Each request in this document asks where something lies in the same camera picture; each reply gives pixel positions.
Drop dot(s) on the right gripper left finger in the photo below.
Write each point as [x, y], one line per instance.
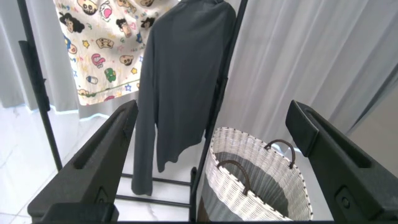
[90, 174]

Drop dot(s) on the white laundry basket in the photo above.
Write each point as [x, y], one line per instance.
[230, 186]

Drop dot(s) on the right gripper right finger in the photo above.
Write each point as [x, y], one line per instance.
[351, 174]

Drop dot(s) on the cream printed garment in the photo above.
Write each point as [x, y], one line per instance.
[105, 46]

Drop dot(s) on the dark grey long-sleeved shirt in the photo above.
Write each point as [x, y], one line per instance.
[183, 77]

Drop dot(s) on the black clothes rack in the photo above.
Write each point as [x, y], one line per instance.
[34, 71]

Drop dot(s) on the white curtain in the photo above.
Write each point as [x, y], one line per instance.
[295, 62]

